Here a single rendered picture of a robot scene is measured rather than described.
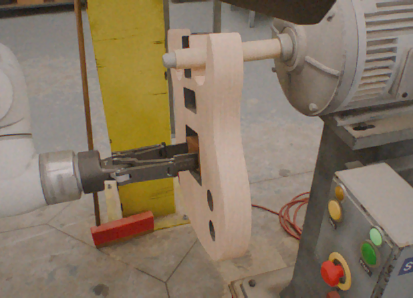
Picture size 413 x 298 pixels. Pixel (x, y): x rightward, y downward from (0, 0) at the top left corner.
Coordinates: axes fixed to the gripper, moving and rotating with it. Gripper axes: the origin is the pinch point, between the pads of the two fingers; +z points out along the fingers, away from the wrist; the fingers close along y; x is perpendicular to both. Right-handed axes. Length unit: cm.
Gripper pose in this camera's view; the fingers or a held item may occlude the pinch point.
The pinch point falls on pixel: (191, 154)
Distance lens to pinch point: 74.8
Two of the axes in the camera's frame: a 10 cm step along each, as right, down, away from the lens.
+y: 2.7, 2.5, -9.3
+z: 9.6, -1.6, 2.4
